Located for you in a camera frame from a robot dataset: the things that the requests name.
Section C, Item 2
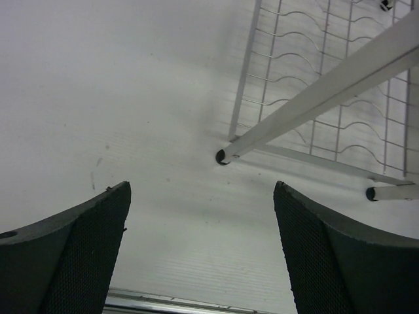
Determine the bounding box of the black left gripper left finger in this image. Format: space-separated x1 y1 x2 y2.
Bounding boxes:
1 181 131 313

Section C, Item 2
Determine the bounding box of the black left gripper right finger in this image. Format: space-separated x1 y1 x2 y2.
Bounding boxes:
273 181 418 313

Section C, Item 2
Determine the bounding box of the stainless steel dish rack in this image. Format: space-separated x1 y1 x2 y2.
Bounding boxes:
215 8 418 201

